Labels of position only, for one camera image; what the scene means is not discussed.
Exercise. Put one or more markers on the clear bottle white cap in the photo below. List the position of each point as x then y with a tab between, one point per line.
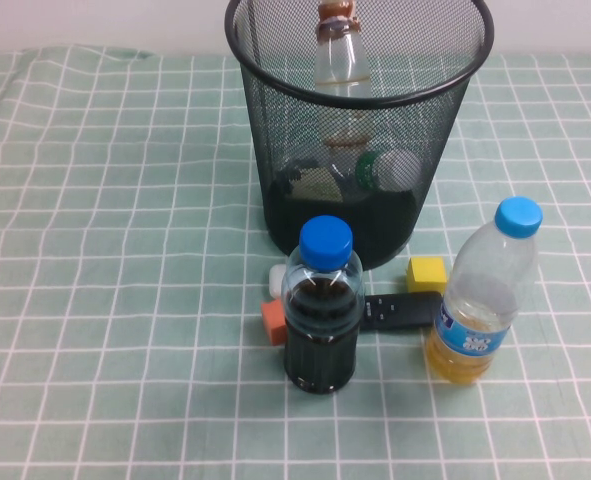
395	170

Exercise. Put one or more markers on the black remote control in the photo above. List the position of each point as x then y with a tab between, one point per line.
400	310

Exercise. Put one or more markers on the dark liquid bottle blue cap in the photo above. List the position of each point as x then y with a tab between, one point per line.
320	340

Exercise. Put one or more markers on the yellow cube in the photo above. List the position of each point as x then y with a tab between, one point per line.
425	275

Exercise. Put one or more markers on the small white cube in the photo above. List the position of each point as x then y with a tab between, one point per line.
276	280

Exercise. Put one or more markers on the yellow liquid bottle blue cap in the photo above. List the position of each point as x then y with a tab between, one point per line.
480	300

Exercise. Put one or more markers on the orange cube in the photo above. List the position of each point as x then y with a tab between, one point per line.
273	322

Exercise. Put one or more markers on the black mesh wastebasket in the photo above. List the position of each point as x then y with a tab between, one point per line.
355	115

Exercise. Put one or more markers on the small bottle beige cap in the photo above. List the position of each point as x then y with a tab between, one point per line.
340	55

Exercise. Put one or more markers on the green checkered tablecloth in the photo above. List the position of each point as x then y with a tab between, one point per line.
75	250

